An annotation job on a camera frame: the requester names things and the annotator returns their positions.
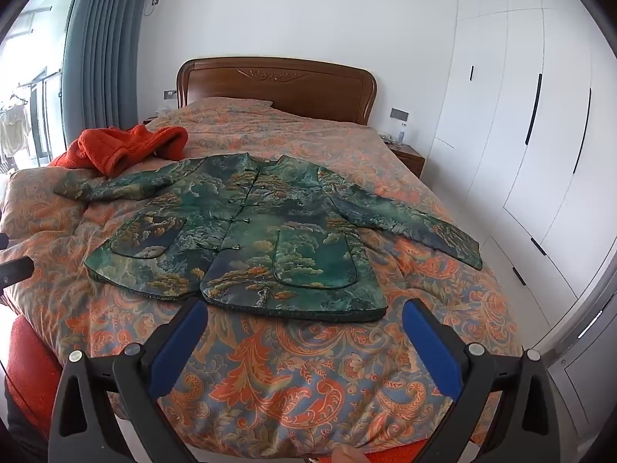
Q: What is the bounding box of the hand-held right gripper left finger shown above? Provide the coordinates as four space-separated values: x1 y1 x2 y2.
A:
47 296 209 463

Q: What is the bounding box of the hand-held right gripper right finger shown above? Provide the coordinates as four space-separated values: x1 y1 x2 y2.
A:
401 297 563 463

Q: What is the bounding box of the green patterned jacket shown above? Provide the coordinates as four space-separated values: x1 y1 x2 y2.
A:
54 153 484 323

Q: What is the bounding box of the red fleece bed sheet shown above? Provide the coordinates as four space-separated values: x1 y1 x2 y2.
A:
5 316 64 425

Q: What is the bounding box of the orange paisley bedspread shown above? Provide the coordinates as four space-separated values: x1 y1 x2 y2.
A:
0 96 526 455

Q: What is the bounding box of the hanging laundry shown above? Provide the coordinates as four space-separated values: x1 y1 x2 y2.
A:
0 100 32 161

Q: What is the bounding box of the orange fleece garment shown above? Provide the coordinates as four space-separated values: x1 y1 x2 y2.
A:
48 124 189 178

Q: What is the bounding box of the glass balcony door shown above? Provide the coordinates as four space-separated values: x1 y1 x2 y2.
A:
0 0 80 174

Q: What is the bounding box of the wooden nightstand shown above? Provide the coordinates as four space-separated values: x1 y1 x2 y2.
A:
383 142 426 179

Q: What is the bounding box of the grey-blue curtain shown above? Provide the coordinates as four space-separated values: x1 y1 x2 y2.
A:
60 0 157 157

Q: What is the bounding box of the white wardrobe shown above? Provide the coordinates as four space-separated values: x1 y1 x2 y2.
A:
429 0 617 331

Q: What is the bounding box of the paisley pillow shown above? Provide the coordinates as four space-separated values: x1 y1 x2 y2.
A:
183 96 275 115

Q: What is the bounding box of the wooden bed headboard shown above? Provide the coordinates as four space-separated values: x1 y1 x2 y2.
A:
176 58 378 127

